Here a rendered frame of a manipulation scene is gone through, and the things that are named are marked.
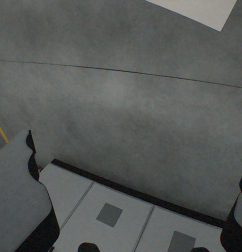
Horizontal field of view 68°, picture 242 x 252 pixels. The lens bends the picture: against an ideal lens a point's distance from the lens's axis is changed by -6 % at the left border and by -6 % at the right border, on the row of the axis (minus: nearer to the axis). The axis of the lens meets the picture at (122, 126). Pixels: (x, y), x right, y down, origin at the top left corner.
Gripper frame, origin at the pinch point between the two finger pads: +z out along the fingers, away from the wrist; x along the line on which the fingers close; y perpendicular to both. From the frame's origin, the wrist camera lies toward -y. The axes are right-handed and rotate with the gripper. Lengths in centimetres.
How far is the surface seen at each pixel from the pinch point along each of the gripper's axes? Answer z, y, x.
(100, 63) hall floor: 133, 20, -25
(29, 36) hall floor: 158, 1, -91
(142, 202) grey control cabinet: 136, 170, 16
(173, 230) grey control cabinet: 103, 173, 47
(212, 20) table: 16.0, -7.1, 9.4
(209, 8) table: 16.0, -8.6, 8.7
